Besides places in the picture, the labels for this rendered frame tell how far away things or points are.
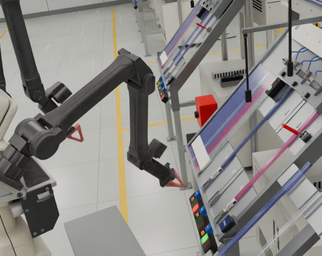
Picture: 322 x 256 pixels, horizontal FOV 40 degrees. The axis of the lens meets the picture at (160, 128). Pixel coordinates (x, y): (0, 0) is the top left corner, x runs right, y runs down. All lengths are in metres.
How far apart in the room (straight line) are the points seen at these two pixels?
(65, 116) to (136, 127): 0.35
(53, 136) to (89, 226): 0.80
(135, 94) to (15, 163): 0.44
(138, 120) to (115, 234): 0.56
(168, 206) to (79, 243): 1.21
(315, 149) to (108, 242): 0.87
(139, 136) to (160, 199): 1.54
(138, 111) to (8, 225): 0.54
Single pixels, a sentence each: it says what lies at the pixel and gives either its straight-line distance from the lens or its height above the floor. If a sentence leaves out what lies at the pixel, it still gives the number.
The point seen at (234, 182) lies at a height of 0.81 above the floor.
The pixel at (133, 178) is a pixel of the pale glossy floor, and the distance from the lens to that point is 3.32.
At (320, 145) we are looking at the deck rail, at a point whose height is 1.03.
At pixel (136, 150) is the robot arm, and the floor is 0.99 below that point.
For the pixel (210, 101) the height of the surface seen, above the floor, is 0.78.
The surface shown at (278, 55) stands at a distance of 1.98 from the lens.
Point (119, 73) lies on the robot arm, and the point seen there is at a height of 1.34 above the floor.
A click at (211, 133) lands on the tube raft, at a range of 2.00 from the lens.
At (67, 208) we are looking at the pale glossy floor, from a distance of 3.18.
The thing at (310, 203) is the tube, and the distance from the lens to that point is 1.22.
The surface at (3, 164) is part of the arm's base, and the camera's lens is 1.21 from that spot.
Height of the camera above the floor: 1.75
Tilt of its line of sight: 26 degrees down
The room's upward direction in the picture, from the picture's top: 8 degrees counter-clockwise
